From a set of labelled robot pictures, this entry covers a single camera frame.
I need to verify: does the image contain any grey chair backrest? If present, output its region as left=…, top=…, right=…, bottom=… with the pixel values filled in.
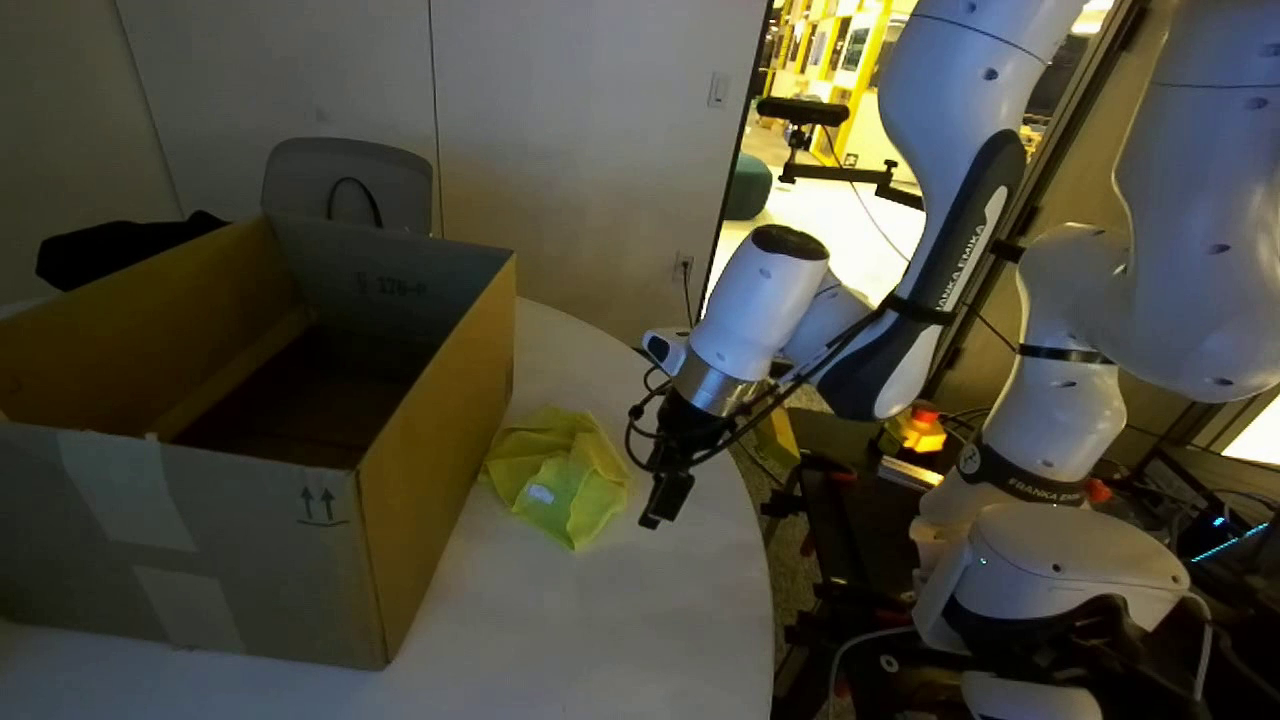
left=255, top=131, right=437, bottom=239

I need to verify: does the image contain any black camera mount rod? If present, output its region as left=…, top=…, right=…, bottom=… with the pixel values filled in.
left=750, top=92, right=1031, bottom=264

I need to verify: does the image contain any small glowing status device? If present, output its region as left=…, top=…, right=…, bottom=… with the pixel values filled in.
left=894, top=403, right=953, bottom=462

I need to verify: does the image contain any open cardboard box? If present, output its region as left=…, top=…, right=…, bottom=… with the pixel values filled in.
left=0, top=213, right=519, bottom=671

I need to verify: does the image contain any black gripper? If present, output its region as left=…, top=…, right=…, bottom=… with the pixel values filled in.
left=635, top=394, right=725, bottom=532

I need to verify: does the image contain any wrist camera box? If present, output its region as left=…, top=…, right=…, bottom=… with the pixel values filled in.
left=640, top=327, right=691, bottom=382

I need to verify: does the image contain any yellow microfibre towel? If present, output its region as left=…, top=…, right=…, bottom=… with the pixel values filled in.
left=481, top=410, right=635, bottom=557

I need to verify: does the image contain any dark green round ottoman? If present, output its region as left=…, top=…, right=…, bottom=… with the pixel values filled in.
left=725, top=152, right=776, bottom=225

